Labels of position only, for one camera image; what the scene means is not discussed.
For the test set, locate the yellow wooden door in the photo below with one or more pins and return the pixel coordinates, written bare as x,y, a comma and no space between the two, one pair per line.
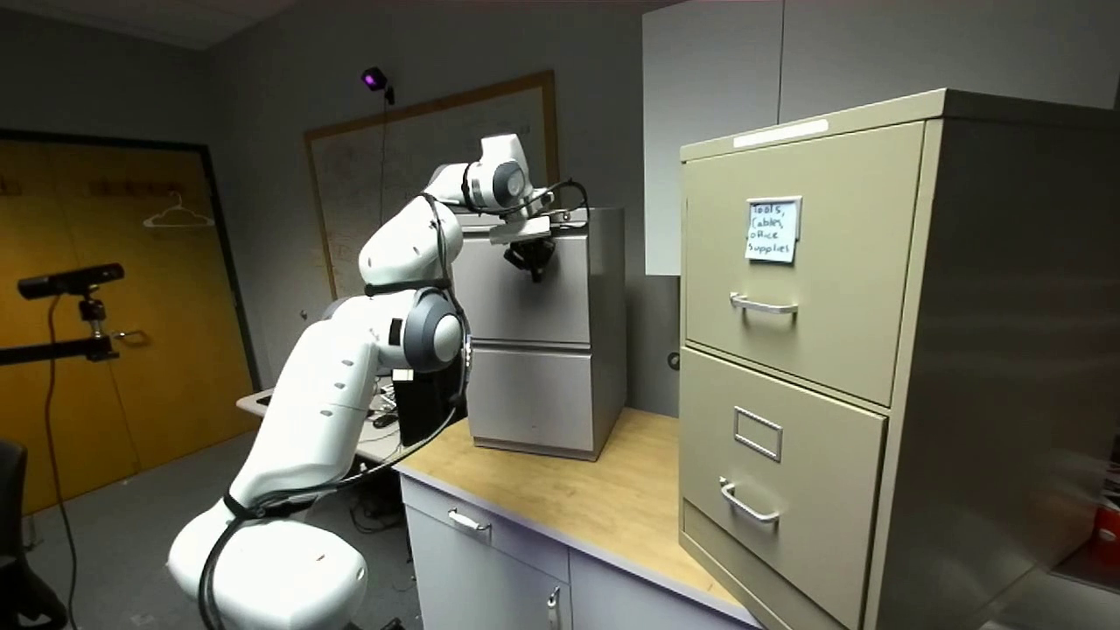
105,395

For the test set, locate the red object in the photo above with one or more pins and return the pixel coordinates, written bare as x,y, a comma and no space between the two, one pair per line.
1106,536

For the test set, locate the gray cabinet drawer without gap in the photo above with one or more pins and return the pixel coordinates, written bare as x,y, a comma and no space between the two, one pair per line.
526,307

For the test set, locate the whiteboard with wooden frame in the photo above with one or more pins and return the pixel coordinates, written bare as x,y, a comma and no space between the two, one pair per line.
351,188

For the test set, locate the white wall cabinet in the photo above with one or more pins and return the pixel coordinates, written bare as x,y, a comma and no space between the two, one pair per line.
712,126

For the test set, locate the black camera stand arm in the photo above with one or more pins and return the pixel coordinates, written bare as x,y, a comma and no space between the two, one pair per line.
58,347

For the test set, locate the gray desk drawer unit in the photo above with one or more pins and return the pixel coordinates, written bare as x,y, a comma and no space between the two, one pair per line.
492,571

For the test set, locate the small gray drawer cabinet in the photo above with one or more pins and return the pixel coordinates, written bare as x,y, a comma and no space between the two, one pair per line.
606,326

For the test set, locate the beige drawer with note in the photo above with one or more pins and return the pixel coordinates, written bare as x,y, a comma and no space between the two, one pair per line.
842,336

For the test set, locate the beige metal filing cabinet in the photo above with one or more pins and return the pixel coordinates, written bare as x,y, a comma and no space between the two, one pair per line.
1003,371

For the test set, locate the gray cabinet drawer above base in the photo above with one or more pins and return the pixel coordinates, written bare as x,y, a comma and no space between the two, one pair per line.
528,400

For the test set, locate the dark chair with armrest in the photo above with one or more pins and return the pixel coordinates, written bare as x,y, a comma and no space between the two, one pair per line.
18,548

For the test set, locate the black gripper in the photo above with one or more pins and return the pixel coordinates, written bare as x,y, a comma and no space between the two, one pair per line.
533,258

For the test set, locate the webcam with purple light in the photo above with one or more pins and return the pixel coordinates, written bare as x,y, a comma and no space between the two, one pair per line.
374,80

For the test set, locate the black camera bar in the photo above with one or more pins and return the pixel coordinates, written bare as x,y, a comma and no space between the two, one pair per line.
72,281

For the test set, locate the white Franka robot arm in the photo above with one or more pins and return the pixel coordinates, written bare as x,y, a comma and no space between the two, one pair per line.
325,395

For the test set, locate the black box behind arm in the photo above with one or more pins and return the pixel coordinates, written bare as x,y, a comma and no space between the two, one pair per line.
421,406

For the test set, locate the white handwritten note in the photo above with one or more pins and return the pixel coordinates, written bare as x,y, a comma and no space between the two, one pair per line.
772,228

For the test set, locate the beige drawer with label holder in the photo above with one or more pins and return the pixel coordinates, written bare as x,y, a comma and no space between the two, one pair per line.
805,548

